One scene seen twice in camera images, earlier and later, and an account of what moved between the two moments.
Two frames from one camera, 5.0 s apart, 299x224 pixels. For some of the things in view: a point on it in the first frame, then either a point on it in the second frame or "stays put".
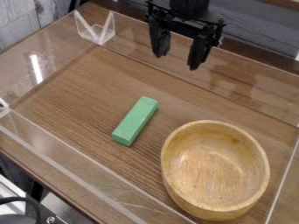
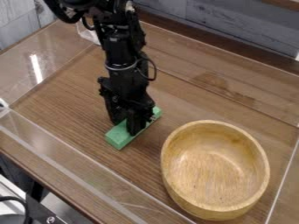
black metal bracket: (46, 216) stays put
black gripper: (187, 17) -> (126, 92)
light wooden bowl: (217, 168) stays put
